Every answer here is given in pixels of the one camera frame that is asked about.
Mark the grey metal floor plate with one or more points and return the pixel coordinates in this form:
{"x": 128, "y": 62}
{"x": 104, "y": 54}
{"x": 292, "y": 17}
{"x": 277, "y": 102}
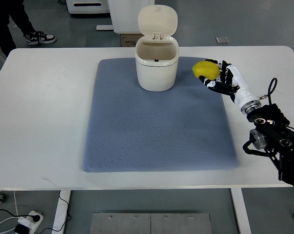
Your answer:
{"x": 154, "y": 223}

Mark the blue quilted mat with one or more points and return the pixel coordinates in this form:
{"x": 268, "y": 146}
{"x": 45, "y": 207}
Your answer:
{"x": 133, "y": 130}

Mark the white appliance with slot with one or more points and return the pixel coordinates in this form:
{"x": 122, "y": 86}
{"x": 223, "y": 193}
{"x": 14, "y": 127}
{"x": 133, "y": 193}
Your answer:
{"x": 87, "y": 6}

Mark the black white sneaker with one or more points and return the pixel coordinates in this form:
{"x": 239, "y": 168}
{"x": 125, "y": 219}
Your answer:
{"x": 38, "y": 37}

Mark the cardboard box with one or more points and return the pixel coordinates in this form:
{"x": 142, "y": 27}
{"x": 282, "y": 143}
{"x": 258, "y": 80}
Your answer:
{"x": 129, "y": 40}

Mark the white power strip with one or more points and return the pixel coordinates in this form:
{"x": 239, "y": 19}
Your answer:
{"x": 31, "y": 221}

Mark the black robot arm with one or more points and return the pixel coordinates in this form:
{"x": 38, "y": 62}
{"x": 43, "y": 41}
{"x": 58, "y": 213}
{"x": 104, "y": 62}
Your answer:
{"x": 272, "y": 137}

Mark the white table leg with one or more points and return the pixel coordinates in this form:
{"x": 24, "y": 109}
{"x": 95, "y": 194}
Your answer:
{"x": 240, "y": 211}
{"x": 61, "y": 216}

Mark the yellow lemon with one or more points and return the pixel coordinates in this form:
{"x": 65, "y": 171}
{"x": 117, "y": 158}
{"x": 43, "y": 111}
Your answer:
{"x": 206, "y": 69}

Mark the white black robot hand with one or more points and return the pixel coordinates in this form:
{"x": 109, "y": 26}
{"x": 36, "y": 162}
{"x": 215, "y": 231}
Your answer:
{"x": 231, "y": 82}

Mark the white table leg right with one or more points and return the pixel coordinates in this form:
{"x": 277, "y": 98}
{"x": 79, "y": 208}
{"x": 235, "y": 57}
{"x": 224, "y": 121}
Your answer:
{"x": 240, "y": 211}

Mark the white table leg left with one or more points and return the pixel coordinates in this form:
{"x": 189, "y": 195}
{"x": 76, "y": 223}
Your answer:
{"x": 61, "y": 216}

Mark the white cabinet base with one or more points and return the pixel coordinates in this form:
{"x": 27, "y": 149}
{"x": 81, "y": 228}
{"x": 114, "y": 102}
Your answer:
{"x": 124, "y": 16}

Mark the person in black trousers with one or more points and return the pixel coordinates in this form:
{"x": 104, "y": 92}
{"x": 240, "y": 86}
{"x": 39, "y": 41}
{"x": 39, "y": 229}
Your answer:
{"x": 12, "y": 9}

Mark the white trash bin open lid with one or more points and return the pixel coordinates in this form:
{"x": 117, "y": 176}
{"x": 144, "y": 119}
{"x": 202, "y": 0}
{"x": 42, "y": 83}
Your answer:
{"x": 157, "y": 52}

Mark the small grey floor plate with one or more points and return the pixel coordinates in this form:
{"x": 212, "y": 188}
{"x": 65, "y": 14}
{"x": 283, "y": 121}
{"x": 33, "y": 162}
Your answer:
{"x": 222, "y": 40}

